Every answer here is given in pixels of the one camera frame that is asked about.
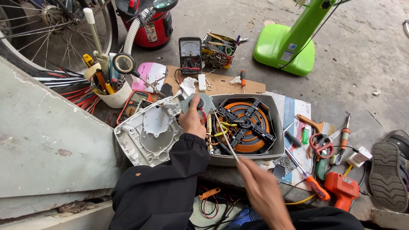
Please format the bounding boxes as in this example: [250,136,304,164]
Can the person's left hand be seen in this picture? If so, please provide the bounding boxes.
[178,95,208,140]

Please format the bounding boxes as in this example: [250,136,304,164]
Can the person's right hand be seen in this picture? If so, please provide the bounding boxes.
[236,158,296,230]

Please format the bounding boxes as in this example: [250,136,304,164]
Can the thin metal rod tool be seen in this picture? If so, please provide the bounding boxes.
[212,112,241,163]

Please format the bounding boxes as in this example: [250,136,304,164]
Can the white cloth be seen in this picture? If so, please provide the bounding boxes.
[175,77,199,98]

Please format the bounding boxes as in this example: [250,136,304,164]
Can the brown cardboard sheet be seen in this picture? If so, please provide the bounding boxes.
[164,65,266,97]

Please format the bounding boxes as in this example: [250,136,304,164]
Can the pile of small screws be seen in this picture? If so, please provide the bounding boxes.
[277,156,297,174]

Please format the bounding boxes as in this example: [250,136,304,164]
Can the blue sandal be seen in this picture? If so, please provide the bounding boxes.
[228,207,262,228]

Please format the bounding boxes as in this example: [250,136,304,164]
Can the orange flat plastic tool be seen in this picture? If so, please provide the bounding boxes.
[198,187,221,201]

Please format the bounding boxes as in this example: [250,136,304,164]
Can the pink and white box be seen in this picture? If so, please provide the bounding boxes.
[131,62,168,94]

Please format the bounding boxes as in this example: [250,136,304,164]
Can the black analog multimeter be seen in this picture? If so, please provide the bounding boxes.
[178,37,203,75]

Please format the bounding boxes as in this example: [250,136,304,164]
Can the copper coil with black holder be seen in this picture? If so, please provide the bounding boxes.
[217,100,276,154]

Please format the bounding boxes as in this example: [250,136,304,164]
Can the white plastic cooker cover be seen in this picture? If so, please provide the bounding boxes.
[114,96,186,167]

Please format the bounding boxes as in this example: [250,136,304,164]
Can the grey induction cooker housing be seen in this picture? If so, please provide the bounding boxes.
[208,93,286,167]

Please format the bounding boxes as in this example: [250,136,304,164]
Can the tin box of tools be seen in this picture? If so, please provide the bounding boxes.
[201,30,250,69]

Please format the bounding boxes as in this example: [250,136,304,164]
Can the orange digital multimeter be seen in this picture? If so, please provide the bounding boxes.
[116,90,153,126]

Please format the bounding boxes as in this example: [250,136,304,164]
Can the white cup of tools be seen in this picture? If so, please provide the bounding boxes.
[82,53,133,109]

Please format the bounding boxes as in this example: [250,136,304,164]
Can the magnifying glass helper stand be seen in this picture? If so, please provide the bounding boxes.
[112,53,167,97]

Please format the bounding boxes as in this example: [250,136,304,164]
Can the red rice cooker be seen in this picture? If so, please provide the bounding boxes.
[115,0,174,49]

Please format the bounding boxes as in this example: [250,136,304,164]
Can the printed paper sheets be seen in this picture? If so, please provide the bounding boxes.
[262,92,313,186]

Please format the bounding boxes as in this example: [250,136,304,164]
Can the orange soldering gun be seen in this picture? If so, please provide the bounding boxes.
[324,171,360,213]

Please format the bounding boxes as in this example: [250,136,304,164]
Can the orange soldering iron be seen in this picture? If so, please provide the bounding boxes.
[330,114,351,166]

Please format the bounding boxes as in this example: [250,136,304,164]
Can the black framed magnifier lens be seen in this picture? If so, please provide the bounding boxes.
[151,0,179,13]

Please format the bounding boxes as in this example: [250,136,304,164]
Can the green fan stand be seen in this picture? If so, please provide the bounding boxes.
[253,0,337,77]

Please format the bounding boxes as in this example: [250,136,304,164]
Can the white power socket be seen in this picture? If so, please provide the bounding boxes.
[346,146,373,169]

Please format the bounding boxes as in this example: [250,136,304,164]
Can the bundle of metal rods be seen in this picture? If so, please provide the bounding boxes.
[33,68,91,89]

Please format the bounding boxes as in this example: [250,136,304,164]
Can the black sandal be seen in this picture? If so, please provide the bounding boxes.
[369,129,409,213]

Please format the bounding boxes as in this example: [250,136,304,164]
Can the bicycle wheel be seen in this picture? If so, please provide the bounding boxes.
[0,0,119,78]

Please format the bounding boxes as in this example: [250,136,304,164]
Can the small metal bracket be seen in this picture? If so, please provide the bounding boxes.
[272,164,286,183]

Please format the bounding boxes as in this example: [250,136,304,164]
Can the tangle of wires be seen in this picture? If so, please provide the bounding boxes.
[191,185,254,230]

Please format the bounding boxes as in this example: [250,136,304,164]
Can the black handled screwdriver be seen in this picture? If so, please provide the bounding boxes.
[283,123,303,148]

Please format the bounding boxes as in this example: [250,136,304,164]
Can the yellow cable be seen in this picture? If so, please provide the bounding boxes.
[284,163,354,206]

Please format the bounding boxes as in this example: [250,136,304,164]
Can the long orange handled screwdriver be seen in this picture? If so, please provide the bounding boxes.
[284,147,331,202]

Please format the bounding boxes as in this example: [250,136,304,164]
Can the green handled screwdriver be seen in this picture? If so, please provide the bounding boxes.
[315,158,327,181]

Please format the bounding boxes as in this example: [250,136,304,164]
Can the red handled scissors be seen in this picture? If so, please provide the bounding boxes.
[308,129,343,160]

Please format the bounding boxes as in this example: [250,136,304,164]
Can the wooden handled paintbrush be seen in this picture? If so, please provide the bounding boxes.
[296,114,337,137]

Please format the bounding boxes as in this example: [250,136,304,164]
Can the white corrugated hose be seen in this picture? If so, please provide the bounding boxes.
[123,8,154,55]

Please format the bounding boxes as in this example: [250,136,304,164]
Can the bundle of red wires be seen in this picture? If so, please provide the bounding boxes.
[60,86,101,115]

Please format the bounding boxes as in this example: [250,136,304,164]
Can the black fan cable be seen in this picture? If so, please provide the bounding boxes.
[279,0,345,70]

